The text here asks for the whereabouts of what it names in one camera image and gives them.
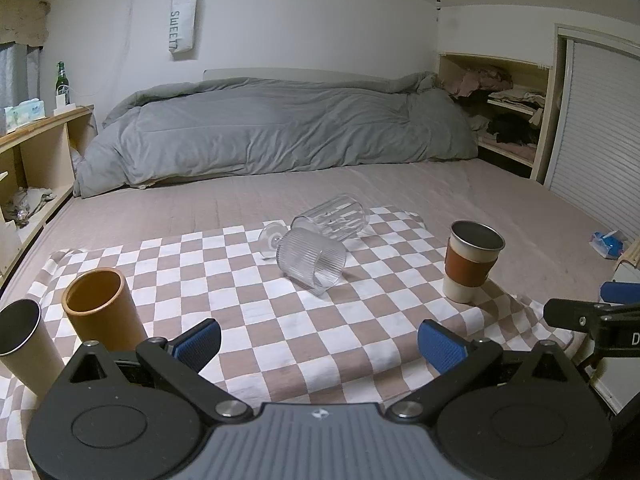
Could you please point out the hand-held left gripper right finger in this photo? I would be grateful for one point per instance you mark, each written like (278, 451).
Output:
(440, 351)

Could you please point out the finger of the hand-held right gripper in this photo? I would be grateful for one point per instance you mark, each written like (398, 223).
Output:
(567, 312)
(621, 293)

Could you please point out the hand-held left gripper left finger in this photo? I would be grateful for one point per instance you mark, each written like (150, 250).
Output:
(201, 344)

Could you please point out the clear ribbed stemmed glass cup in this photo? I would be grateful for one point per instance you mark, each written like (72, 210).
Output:
(310, 260)

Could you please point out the clear ribbed glass tumbler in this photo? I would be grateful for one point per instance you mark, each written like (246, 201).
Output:
(335, 215)

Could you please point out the steel cup with brown sleeve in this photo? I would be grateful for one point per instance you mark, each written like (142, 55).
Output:
(470, 266)

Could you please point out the orange cylinder cup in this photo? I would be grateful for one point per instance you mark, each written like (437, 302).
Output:
(107, 321)

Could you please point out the cream cup with steel lining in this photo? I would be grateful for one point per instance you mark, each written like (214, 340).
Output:
(30, 356)

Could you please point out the blue tissue packet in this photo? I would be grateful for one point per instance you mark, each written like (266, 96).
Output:
(607, 244)

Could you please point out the brown white checkered cloth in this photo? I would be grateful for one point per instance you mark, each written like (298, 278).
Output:
(250, 310)

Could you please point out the beige bed sheet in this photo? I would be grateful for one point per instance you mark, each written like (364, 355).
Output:
(450, 195)

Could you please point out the white slatted sliding door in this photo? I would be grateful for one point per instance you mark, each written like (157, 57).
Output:
(600, 135)

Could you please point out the black clothes pile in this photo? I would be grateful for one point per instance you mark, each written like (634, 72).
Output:
(515, 127)

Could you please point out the crumpled grey cloth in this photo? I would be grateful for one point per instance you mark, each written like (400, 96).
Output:
(32, 202)

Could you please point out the folded cream clothes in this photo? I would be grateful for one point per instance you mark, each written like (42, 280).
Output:
(515, 96)

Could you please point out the grey duvet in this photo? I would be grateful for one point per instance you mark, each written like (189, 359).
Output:
(275, 130)

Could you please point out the wooden bedside shelf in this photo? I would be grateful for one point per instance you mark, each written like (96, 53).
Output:
(45, 155)

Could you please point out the pink crumpled clothes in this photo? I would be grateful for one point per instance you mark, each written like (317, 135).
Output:
(480, 80)

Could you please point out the small white box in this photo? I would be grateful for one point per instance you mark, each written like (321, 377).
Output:
(64, 105)

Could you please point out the white headboard panel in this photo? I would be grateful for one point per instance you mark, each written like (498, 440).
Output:
(300, 74)

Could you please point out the pale green tissue box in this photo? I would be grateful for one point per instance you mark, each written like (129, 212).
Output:
(25, 114)

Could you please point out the green glass bottle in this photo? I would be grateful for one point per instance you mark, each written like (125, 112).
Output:
(61, 80)

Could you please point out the white hanging fabric bag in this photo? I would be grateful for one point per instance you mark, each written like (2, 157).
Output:
(181, 25)

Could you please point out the grey curtain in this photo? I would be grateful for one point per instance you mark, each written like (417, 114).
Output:
(17, 80)

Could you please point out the wooden wall niche shelf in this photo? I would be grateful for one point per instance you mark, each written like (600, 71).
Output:
(542, 125)

